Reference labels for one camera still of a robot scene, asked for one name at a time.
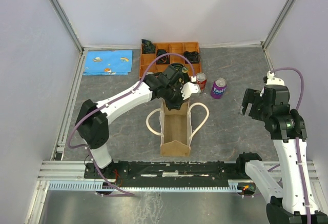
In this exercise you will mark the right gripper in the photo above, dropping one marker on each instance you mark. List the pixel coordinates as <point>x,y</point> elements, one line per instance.
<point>248,97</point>

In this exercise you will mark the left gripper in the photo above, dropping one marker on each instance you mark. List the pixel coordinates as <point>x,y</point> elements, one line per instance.
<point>179,103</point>

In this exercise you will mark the green Perrier glass bottle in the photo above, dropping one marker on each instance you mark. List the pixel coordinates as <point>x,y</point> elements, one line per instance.
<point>184,70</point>

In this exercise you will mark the canvas tote bag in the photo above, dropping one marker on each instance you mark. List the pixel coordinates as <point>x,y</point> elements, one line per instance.
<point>176,132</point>

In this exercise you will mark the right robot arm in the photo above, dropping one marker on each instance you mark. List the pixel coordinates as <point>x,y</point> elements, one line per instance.
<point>293,201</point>

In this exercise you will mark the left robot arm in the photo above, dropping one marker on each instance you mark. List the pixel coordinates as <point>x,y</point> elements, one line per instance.
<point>94,118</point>

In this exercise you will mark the rolled dark sock front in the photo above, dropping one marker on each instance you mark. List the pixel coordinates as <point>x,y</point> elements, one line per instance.
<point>177,65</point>

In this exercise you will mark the rolled black sock middle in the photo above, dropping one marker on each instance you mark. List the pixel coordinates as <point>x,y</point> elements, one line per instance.
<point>164,60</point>

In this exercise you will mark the rolled black sock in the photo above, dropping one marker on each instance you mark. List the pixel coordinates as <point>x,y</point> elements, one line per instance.
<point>164,60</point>
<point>193,57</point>

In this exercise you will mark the orange wooden divider tray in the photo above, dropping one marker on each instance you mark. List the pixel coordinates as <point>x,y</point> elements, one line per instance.
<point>173,47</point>

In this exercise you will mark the red cola can right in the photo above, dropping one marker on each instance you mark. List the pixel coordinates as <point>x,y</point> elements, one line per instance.
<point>201,80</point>

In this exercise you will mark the rolled black sock right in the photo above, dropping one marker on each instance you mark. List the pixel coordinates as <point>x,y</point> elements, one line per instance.
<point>193,57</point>

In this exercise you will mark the rolled dark sock back-left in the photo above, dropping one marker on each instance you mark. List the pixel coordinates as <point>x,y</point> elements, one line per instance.
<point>147,47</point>

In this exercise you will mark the blue patterned folded cloth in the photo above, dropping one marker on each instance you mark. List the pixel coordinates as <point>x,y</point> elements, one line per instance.
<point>108,62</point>

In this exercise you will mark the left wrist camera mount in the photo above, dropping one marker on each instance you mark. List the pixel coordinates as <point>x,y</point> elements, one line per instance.
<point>190,88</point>

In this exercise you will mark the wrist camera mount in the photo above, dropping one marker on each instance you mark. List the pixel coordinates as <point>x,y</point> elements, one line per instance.
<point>271,79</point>
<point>190,88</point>

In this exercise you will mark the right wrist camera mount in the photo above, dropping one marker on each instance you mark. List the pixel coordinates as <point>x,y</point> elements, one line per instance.
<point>271,79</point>

